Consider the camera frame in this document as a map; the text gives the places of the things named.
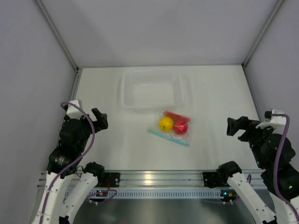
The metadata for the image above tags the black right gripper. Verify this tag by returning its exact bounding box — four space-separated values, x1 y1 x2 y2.
227 115 275 168

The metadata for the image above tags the red fake apple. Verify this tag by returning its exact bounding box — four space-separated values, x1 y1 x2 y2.
173 120 188 135

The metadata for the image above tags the yellow fake apple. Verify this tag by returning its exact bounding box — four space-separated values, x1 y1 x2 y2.
159 117 174 132

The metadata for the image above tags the clear zip top bag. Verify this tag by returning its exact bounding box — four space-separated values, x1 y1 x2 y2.
147 111 192 147

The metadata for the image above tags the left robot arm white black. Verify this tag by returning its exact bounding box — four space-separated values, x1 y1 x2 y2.
33 108 108 224

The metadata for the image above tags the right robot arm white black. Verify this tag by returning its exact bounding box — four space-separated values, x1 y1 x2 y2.
216 111 299 224

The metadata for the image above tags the white perforated plastic basket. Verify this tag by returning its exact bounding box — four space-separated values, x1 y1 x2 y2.
121 70 185 110

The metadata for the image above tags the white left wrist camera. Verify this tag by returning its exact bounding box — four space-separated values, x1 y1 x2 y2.
66 99 82 119

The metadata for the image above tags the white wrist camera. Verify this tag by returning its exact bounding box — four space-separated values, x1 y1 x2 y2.
66 99 82 119
256 109 289 129

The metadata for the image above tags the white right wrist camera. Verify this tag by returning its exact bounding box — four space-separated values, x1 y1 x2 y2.
256 109 289 129

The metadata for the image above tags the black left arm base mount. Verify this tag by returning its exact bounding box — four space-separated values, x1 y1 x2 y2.
96 172 121 188

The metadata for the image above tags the aluminium mounting rail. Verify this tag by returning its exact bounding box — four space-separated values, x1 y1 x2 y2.
37 170 266 189

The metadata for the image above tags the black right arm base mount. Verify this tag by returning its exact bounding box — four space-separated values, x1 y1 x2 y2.
203 172 228 188

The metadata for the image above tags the white slotted cable duct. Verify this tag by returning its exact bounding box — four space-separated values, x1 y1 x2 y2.
87 189 227 199

